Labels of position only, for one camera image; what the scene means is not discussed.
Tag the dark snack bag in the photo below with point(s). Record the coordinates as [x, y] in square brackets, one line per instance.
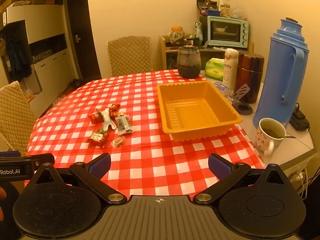
[206, 3]

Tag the white patterned mug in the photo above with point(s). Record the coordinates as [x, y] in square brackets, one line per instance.
[265, 141]

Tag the dark glass jar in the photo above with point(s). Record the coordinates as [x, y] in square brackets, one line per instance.
[188, 65]

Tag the grey phone stand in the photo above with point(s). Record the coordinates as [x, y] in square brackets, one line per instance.
[241, 90]

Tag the blue thermos jug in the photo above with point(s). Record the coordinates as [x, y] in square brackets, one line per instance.
[275, 80]

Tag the white green candy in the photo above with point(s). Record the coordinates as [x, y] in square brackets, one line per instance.
[108, 120]

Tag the blue flat packet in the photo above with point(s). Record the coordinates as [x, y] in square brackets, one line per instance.
[221, 86]

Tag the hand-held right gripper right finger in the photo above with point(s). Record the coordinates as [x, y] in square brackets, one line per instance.
[220, 166]

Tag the clear plastic bag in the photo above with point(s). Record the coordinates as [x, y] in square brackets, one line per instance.
[237, 13]

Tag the small yellow candy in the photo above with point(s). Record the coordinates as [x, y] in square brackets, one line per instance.
[117, 142]

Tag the quilted beige chair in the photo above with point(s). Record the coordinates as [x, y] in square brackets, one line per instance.
[130, 55]
[15, 115]

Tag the light blue toaster oven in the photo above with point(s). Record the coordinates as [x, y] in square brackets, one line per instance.
[243, 32]

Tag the plastic jar orange lid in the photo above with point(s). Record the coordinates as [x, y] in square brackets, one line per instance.
[176, 36]

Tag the green white bag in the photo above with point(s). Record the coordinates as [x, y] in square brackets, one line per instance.
[198, 31]

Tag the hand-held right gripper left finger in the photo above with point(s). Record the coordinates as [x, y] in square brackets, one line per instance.
[100, 166]

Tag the dark hanging clothes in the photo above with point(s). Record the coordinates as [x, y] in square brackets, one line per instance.
[17, 55]

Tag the person's left hand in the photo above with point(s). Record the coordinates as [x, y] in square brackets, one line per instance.
[2, 194]

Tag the black power adapter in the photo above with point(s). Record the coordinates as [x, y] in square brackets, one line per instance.
[298, 120]

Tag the orange plastic tray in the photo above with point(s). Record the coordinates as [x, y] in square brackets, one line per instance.
[195, 115]

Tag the red checkered tablecloth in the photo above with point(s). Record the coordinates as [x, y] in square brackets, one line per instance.
[150, 155]

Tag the dark silver snack packet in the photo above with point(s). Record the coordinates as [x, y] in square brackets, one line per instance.
[123, 125]

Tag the blue box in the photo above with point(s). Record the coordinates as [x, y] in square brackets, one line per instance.
[211, 12]

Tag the brown metal flask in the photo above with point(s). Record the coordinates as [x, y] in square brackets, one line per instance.
[250, 75]

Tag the wooden shelf unit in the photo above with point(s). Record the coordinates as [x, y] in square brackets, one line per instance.
[162, 55]

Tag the white nut bag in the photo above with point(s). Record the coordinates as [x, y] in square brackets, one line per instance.
[225, 7]

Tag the pair of dark shoes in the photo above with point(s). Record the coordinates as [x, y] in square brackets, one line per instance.
[77, 82]

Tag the white rabbit print bottle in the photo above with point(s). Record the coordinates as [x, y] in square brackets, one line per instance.
[228, 75]

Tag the red candy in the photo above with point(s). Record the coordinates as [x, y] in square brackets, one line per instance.
[117, 114]
[97, 137]
[95, 118]
[114, 107]

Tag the metal spoon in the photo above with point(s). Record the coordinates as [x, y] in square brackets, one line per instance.
[290, 137]

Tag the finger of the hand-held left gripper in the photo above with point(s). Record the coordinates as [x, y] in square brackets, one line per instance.
[10, 153]
[43, 159]

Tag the green tissue pack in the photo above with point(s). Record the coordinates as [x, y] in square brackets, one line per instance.
[214, 68]

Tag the dark wooden door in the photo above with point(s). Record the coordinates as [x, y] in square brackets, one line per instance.
[82, 60]

